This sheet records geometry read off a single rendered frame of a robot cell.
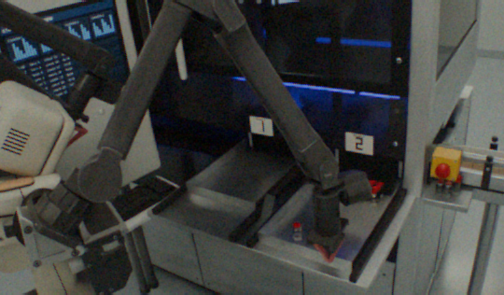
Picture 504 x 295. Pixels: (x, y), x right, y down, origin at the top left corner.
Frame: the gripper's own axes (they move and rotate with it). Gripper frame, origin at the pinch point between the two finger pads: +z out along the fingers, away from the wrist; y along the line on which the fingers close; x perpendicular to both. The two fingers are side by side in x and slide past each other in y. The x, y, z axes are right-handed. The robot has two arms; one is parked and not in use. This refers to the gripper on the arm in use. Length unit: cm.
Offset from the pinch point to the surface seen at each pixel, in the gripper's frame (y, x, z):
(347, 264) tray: 0.5, -4.5, 0.5
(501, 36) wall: 497, -9, 71
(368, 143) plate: 37.7, 3.6, -11.5
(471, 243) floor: 133, -24, 93
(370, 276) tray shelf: 1.1, -9.8, 3.0
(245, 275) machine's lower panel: 38, 58, 62
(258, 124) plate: 38, 42, -12
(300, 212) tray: 17.2, 16.5, 2.5
